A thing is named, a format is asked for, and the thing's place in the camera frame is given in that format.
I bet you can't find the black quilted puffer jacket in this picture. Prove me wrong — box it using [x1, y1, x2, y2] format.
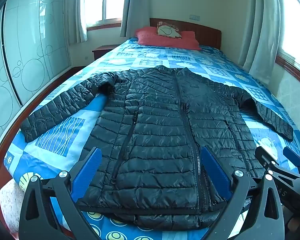
[20, 65, 294, 230]

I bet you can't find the window with white frame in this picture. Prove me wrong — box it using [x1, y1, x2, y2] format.
[84, 0, 128, 28]

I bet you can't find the long grey curtain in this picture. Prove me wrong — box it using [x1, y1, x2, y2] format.
[242, 0, 281, 85]

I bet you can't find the white mattress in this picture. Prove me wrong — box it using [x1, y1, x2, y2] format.
[0, 179, 27, 233]

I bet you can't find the grey curtain beside headboard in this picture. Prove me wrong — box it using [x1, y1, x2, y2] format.
[119, 0, 156, 39]

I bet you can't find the blue patterned bed sheet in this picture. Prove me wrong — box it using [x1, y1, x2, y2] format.
[4, 37, 300, 240]

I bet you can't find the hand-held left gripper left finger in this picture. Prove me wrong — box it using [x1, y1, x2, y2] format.
[19, 147, 103, 240]

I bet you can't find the short grey curtain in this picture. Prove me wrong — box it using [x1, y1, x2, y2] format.
[65, 0, 88, 43]

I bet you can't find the brown headboard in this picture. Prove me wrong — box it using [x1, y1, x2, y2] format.
[0, 18, 222, 180]

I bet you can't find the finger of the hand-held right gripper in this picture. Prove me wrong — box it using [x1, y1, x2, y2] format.
[255, 146, 278, 170]
[283, 146, 300, 174]

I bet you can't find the window with brown sill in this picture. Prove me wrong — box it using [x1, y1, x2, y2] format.
[275, 0, 300, 80]

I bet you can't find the glass door wardrobe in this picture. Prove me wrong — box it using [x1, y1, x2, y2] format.
[0, 0, 73, 155]

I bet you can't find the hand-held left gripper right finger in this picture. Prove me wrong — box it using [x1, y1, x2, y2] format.
[201, 145, 285, 240]

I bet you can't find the brown wooden nightstand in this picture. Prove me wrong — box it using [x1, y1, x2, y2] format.
[92, 44, 120, 61]

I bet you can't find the cartoon print pillow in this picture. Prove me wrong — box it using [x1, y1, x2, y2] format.
[156, 21, 182, 39]

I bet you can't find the red pillow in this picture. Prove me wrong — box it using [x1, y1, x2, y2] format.
[135, 26, 202, 51]

